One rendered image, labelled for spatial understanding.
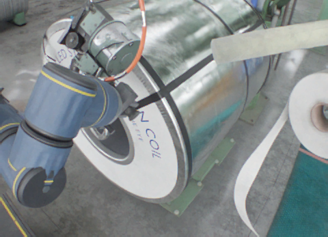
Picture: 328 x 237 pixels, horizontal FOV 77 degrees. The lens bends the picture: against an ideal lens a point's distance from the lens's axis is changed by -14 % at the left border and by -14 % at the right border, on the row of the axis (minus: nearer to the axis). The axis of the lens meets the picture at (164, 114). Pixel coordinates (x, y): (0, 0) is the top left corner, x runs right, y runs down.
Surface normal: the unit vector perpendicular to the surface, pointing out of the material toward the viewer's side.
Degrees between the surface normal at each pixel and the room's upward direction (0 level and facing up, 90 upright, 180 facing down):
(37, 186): 90
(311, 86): 90
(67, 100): 72
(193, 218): 0
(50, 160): 81
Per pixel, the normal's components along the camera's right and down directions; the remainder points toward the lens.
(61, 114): 0.48, 0.32
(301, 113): -0.88, 0.29
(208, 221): 0.03, -0.76
